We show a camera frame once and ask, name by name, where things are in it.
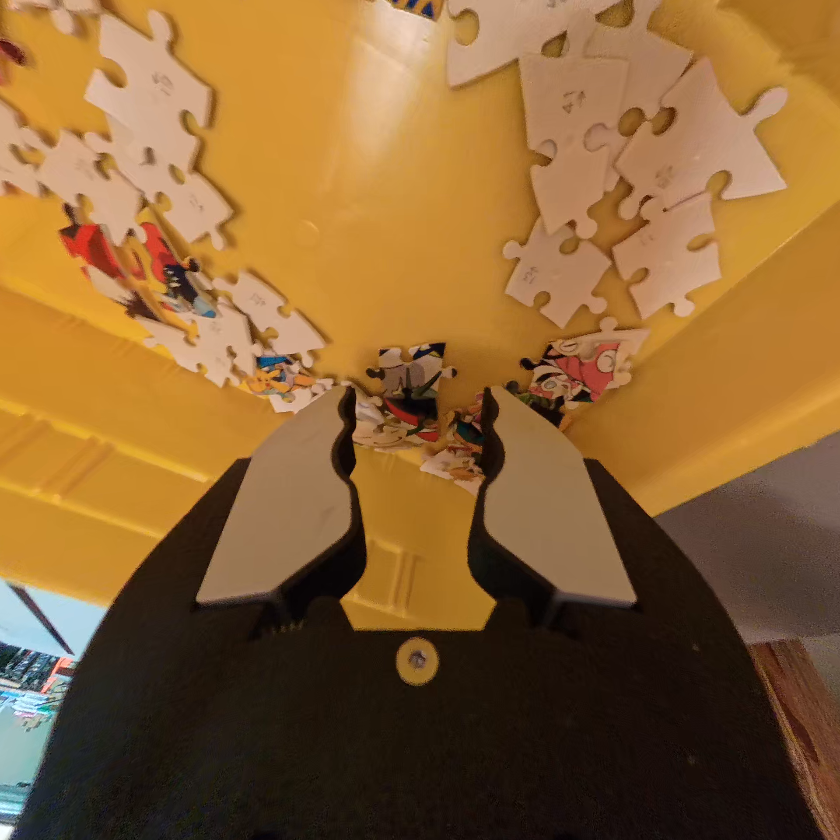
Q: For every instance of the yellow plastic bin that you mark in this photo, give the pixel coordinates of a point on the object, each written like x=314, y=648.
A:
x=367, y=164

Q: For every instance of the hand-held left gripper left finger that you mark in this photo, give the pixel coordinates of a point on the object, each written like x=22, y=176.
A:
x=282, y=518

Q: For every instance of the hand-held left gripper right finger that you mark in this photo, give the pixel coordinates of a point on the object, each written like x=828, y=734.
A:
x=551, y=525

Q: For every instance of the pile of colourful puzzle pieces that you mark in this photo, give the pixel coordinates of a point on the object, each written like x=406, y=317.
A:
x=151, y=92

